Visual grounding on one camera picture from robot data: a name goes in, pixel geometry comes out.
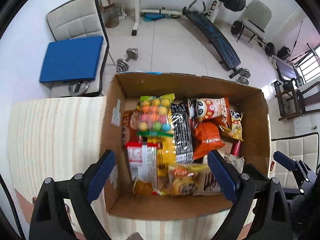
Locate striped cat table mat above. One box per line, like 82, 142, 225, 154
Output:
8, 97, 228, 239

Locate cardboard snack box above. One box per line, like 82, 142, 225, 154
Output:
101, 73, 270, 220

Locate red white packet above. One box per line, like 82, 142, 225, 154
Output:
125, 141, 158, 187

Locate dark wooden chair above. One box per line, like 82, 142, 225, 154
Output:
273, 79, 319, 121

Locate orange chip bag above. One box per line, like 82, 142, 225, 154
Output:
193, 122, 225, 160

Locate red sausage stick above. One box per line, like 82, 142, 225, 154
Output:
230, 140, 241, 157

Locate grey white snack packet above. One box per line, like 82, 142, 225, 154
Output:
221, 153, 245, 173

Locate yellow pastry packet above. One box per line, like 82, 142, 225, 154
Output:
163, 163, 209, 196

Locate colourful candy ball bag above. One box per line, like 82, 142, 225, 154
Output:
137, 93, 175, 138

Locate white chair blue cushion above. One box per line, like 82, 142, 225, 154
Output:
39, 0, 110, 98

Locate white padded chair right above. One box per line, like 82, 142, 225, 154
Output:
268, 132, 320, 189

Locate yellow panda snack bag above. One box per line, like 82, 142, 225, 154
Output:
219, 110, 244, 141

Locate blue sit-up bench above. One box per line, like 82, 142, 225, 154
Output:
182, 7, 241, 79

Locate floor barbell black plates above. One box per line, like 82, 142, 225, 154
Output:
258, 40, 276, 57

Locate grey folding chair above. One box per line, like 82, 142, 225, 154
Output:
238, 0, 272, 42

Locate small red packet on chair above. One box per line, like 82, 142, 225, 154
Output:
270, 161, 274, 172

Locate chrome dumbbell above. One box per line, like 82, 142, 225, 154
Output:
236, 68, 251, 85
117, 48, 139, 73

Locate brown snack bag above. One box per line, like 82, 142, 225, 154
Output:
121, 110, 141, 147

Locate orange panda snack bag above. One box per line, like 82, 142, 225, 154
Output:
187, 97, 231, 128

